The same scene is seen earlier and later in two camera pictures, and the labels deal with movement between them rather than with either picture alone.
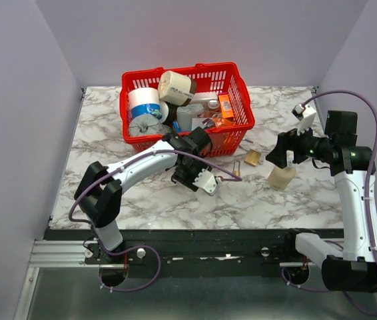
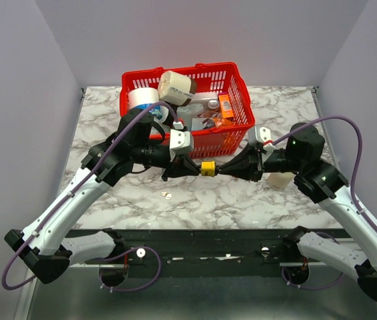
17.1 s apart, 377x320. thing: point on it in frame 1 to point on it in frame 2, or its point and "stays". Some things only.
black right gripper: [288, 141] to [246, 167]
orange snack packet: [220, 121] stays
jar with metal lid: [213, 104] stays
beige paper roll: [174, 88] stays
